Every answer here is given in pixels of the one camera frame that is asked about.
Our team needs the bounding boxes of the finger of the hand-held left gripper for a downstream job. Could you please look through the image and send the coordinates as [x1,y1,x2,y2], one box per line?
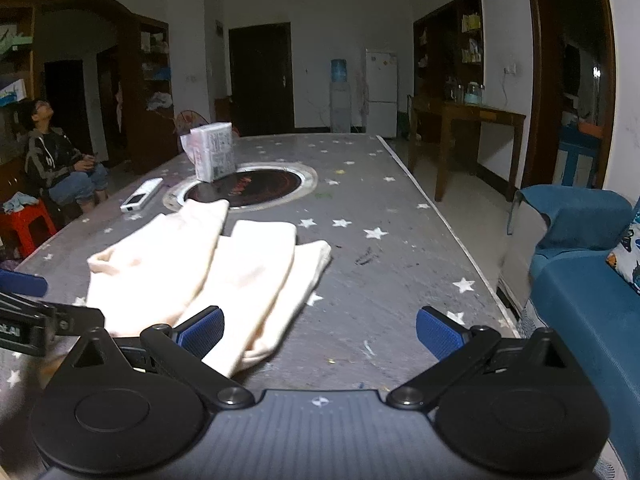
[0,268,49,297]
[0,291,107,341]

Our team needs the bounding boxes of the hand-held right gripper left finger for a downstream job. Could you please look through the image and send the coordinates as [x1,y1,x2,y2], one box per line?
[64,305,256,409]

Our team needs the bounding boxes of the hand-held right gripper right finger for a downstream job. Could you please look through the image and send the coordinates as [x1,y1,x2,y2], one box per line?
[386,306,576,409]

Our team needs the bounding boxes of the cream pants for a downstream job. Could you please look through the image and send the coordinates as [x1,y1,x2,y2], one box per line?
[86,199,333,378]

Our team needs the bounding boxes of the red plastic stool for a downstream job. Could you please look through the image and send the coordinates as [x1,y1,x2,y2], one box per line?
[0,202,58,259]

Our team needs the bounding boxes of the grey star-print tablecloth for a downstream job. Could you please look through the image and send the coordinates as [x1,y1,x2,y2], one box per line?
[0,132,521,411]

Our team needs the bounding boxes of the light blue cloth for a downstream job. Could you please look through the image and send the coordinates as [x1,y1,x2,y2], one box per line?
[2,191,40,213]

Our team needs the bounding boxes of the blue sofa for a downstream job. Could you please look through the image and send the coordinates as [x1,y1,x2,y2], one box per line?
[507,185,640,480]

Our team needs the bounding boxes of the white remote control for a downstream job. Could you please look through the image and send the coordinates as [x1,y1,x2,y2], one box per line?
[120,177,164,212]

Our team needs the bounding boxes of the round built-in hotplate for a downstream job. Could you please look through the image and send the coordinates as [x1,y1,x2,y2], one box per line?
[162,161,319,210]

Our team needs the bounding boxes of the white tissue pack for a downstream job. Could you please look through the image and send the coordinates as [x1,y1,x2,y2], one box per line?
[181,121,237,182]

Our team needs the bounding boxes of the printed cushion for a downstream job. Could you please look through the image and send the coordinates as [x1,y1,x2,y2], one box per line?
[606,197,640,295]

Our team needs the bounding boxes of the arched wooden shelf cabinet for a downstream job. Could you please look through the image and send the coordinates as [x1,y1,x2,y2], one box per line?
[0,0,180,196]

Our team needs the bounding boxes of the red electric fan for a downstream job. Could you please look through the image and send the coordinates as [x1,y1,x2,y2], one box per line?
[173,109,210,136]

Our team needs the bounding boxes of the dark wooden side table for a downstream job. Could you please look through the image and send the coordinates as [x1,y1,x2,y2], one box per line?
[409,95,527,203]

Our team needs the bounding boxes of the blue stool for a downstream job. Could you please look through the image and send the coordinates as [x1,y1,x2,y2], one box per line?
[557,125,601,188]

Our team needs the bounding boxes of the water dispenser with blue bottle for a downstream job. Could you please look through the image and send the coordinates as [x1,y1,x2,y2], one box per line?
[329,58,351,133]

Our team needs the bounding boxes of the white refrigerator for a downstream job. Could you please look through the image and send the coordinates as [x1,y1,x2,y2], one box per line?
[365,48,399,139]

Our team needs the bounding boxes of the dark wooden door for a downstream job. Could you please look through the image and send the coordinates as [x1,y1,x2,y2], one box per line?
[228,22,296,137]

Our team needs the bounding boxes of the dark wooden door frame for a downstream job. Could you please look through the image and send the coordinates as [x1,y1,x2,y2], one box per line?
[525,0,617,191]

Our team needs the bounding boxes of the dark wooden wall shelf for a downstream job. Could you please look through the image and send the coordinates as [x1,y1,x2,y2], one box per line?
[413,0,485,106]

